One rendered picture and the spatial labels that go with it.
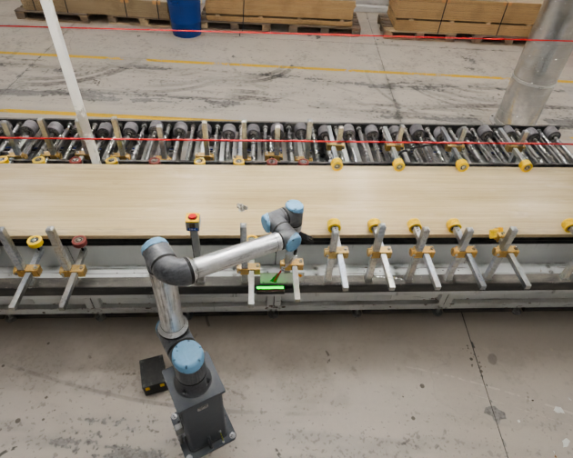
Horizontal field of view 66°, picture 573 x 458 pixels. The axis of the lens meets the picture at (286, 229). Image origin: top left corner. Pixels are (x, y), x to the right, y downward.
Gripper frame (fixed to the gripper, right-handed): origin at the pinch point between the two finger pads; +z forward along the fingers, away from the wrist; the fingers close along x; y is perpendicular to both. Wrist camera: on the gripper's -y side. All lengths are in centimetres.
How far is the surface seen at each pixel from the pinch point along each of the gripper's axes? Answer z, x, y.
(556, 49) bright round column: -3, -292, -297
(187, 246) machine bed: 22, -28, 63
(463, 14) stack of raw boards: 56, -577, -315
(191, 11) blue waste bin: 61, -566, 120
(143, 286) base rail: 32, -4, 87
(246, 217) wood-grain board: 11, -42, 27
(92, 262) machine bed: 36, -28, 124
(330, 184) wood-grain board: 11, -76, -30
